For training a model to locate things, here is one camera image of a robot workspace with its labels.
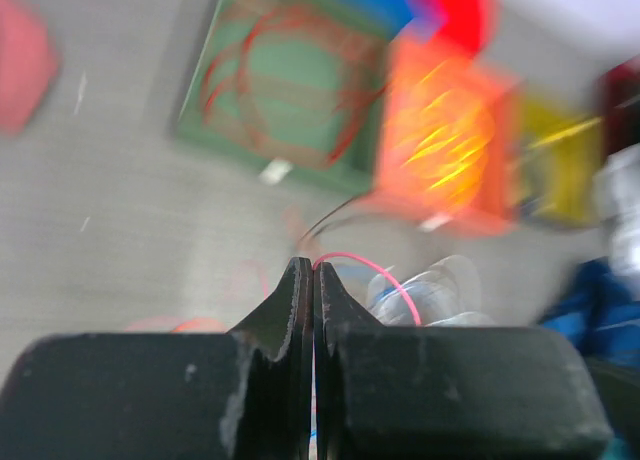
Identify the salmon drawer box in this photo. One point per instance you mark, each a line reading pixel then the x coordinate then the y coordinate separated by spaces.
pixel 446 138

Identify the green drawer box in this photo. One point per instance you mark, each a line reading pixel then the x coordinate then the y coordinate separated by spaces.
pixel 291 87

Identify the dusty pink cloth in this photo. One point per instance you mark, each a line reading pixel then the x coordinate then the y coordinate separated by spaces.
pixel 29 63

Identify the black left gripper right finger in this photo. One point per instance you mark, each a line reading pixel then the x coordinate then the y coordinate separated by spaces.
pixel 386 392

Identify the dark red cloth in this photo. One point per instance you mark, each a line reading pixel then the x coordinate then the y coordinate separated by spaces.
pixel 619 106

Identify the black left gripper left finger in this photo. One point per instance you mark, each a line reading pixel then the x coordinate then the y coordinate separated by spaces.
pixel 243 394

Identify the blue plaid cloth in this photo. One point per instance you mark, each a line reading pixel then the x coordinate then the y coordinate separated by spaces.
pixel 598 315

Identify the white cloth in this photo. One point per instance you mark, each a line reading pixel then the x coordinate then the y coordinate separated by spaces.
pixel 616 195

